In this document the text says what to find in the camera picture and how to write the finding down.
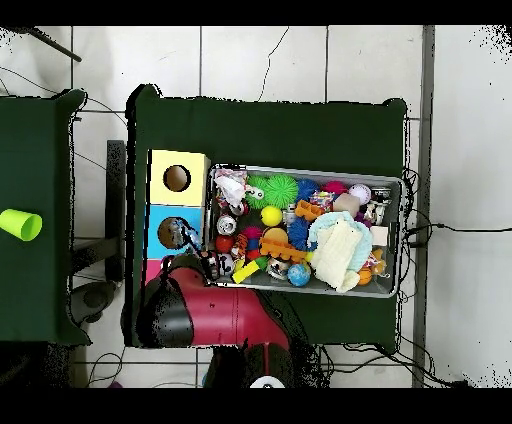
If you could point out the green spiky rubber ball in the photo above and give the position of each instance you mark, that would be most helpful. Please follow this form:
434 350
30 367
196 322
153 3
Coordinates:
280 191

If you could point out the silver drink can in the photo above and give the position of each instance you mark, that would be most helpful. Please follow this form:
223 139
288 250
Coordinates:
226 224

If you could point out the yellow toy block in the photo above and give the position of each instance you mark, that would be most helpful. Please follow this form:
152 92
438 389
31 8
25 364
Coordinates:
244 272

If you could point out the yellow smooth ball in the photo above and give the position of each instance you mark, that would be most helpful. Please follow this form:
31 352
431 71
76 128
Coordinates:
271 216

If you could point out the wooden box with three holes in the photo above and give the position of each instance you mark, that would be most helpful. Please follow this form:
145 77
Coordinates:
188 188

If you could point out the lime green plastic cup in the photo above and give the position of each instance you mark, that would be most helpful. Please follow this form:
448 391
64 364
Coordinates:
20 224

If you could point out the globe print ball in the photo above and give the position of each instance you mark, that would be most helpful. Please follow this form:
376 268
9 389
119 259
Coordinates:
299 275

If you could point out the cream knitted cloth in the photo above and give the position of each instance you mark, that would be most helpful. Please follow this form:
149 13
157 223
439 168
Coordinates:
336 252

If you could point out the clear plastic toy packet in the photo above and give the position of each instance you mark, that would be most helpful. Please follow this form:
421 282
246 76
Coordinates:
188 234

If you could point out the dark green table cloth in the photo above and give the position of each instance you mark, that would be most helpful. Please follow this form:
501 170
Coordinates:
36 140
260 132

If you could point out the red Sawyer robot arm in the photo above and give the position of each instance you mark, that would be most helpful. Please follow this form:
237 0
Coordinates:
224 316

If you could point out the grey rounded stand foot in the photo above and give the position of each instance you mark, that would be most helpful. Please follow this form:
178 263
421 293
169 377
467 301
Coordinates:
94 298

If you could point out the dark thin rod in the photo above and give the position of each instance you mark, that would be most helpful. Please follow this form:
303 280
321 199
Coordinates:
60 48

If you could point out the mint knitted cloth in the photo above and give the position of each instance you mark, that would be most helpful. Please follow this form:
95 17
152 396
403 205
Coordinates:
366 240

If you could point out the orange-red smooth ball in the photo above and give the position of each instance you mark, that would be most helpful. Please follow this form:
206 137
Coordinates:
224 243

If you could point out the orange long toy block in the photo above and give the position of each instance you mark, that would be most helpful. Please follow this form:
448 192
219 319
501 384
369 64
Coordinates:
280 248

